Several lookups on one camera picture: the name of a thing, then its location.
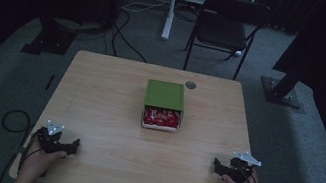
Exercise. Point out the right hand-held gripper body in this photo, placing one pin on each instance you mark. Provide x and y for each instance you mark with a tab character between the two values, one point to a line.
238	171

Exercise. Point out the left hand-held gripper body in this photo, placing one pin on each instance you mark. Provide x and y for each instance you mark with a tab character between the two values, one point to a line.
50	142

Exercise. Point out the white drawer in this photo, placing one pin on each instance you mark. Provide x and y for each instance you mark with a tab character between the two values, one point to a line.
159	127

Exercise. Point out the pile of red packets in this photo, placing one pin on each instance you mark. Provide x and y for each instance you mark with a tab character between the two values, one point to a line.
161	117

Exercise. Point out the green drawer case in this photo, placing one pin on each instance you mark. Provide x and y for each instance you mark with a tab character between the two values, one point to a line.
165	94

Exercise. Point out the person's left hand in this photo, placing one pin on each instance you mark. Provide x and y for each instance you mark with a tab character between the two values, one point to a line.
40	161

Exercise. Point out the grey round table grommet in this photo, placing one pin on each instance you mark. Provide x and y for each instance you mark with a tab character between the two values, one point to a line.
190	85

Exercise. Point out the black stand base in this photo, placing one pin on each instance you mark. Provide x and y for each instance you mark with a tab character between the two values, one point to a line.
281	92
50	39

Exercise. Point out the black folding chair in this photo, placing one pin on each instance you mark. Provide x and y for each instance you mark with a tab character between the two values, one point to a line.
222	31

